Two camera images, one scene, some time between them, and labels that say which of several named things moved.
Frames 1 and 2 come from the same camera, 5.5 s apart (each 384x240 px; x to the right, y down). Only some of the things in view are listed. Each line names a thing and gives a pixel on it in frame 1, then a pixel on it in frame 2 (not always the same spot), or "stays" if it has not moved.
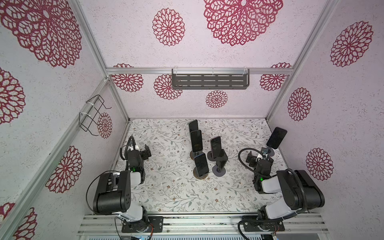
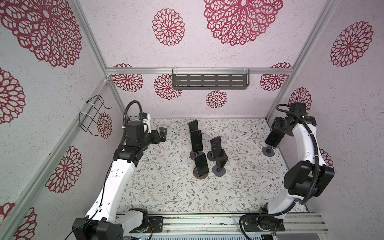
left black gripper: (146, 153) -> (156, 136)
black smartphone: (276, 138) stays
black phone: (216, 148) stays
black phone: (221, 162) stays
